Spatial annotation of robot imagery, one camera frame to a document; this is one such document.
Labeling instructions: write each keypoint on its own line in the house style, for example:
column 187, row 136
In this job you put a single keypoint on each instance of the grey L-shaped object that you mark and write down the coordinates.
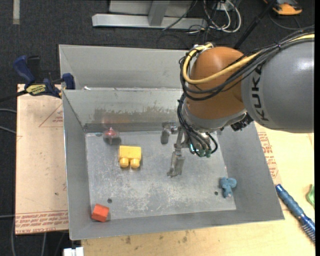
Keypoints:
column 165, row 136

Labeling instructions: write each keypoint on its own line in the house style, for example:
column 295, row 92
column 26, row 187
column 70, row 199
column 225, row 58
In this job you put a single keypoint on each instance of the blue toy elephant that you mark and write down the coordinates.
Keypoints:
column 227, row 185

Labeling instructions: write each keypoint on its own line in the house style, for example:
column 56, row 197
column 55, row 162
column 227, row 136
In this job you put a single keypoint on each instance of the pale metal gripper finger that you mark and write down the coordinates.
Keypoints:
column 171, row 165
column 180, row 165

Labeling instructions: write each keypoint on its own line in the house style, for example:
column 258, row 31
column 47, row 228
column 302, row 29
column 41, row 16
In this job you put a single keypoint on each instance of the orange-red cube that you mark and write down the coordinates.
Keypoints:
column 100, row 212

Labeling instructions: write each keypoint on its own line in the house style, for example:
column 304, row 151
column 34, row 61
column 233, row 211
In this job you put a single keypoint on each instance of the grey metal bin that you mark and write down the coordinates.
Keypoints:
column 150, row 195

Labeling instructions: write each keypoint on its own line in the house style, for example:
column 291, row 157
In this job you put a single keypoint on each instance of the red-brown spinning top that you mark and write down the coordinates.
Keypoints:
column 111, row 135

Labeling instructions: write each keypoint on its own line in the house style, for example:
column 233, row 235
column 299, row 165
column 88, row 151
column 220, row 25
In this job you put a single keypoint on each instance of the yellow toy building block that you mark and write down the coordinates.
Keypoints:
column 130, row 153

